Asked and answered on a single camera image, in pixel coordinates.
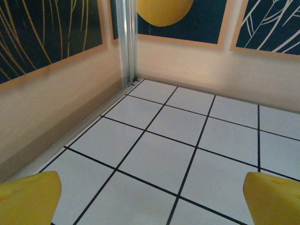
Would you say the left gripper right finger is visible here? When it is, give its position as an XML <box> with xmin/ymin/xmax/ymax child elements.
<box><xmin>242</xmin><ymin>172</ymin><xmax>300</xmax><ymax>225</ymax></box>

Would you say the aluminium corner post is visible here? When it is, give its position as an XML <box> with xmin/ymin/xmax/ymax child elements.
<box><xmin>116</xmin><ymin>0</ymin><xmax>139</xmax><ymax>89</ymax></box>

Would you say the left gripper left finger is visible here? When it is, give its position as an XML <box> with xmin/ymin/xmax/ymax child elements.
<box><xmin>0</xmin><ymin>171</ymin><xmax>62</xmax><ymax>225</ymax></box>

